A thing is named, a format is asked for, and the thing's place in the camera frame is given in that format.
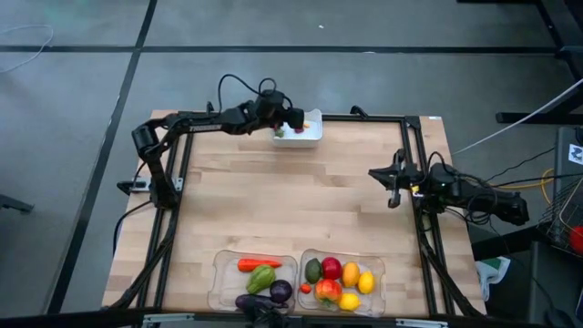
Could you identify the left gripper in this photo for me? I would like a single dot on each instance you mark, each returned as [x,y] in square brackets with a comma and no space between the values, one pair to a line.
[268,111]

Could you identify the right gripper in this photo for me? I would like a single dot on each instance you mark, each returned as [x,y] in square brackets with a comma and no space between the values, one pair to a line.
[414,177]

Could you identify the orange mango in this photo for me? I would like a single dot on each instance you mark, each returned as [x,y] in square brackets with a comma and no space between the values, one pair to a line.
[350,274]

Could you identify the red apple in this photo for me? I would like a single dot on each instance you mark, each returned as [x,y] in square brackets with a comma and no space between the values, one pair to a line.
[331,268]

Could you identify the green avocado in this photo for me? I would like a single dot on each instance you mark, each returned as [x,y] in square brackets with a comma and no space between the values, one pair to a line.
[313,270]

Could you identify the orange tomato green calyx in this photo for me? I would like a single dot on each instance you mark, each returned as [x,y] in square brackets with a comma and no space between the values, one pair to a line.
[328,291]

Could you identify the small red tomato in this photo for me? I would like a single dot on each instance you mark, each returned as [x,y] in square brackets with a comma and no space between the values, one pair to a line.
[305,288]

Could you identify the orange carrot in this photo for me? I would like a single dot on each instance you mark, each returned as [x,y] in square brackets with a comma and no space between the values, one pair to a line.
[257,264]

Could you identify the purple onion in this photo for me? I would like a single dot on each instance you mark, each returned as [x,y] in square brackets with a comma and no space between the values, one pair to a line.
[281,290]

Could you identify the green chayote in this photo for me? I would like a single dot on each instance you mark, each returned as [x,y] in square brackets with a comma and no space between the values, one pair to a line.
[261,279]

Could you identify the purple eggplant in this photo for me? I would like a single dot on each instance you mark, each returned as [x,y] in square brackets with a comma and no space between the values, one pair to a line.
[252,301]

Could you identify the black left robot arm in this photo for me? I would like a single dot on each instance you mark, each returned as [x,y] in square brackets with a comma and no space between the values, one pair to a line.
[205,124]

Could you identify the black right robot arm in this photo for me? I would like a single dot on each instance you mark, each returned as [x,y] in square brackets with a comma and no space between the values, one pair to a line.
[492,200]

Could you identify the white plastic basket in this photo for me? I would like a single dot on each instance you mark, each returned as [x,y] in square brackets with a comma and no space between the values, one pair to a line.
[314,136]

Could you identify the clear plastic bin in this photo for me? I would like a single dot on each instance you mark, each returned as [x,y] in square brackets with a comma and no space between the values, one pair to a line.
[378,300]
[223,291]

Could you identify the green white bag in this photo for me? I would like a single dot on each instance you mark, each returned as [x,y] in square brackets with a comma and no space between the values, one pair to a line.
[492,269]

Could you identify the grey box with sticker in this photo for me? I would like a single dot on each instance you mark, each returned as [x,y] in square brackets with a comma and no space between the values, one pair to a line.
[565,173]

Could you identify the red toy fruit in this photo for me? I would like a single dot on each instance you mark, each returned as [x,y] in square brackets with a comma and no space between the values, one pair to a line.
[577,239]

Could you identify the black stand foot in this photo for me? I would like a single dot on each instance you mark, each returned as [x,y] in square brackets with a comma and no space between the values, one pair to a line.
[16,203]

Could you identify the black metal table frame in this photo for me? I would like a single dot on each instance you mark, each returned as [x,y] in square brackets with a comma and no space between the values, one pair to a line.
[378,117]

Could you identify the black desk leg frame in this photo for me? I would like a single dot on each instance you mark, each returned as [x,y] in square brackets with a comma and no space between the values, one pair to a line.
[537,117]

